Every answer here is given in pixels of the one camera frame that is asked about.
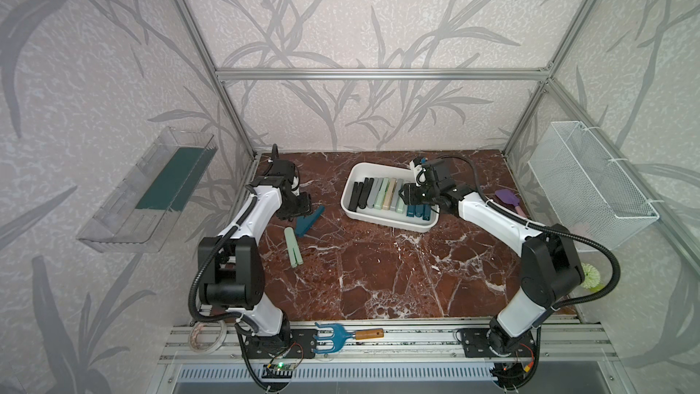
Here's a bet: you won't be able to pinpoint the white rectangular storage box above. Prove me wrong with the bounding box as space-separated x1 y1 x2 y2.
340 162 439 233

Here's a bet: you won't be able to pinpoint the purple pink silicone spatula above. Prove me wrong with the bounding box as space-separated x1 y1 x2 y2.
495 189 527 218

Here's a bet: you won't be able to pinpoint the open teal pruning pliers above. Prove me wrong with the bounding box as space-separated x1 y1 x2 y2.
295 205 326 237

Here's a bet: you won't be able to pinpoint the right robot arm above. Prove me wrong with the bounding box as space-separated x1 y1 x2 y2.
399 155 622 357

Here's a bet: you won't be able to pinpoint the grey pruning pliers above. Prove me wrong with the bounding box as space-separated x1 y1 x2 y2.
389 179 404 212

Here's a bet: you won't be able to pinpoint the white wire mesh basket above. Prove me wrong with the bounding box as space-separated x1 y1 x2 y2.
529 121 659 250

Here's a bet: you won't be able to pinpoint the potted artificial flower plant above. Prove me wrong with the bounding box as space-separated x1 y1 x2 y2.
580 263 604 294

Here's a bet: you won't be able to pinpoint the grey-blue pruning pliers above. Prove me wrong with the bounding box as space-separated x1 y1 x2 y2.
366 177 384 209

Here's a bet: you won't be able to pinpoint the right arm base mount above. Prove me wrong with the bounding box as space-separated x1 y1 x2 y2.
456 328 539 359

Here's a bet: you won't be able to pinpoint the clear plastic wall shelf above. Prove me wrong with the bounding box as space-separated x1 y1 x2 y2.
77 127 218 254

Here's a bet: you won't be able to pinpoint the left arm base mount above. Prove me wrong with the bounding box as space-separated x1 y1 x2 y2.
242 328 317 360

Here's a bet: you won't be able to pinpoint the mint pruning pliers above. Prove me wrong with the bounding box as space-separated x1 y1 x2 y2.
396 198 407 215
284 227 304 268

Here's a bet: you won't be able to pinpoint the mint pruning pliers diagonal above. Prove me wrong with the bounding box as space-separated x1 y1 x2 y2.
374 178 390 210

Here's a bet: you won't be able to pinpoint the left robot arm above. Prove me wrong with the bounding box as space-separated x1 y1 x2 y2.
188 149 312 347

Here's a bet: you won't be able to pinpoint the blue garden hand fork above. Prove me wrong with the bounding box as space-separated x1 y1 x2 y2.
314 323 385 355

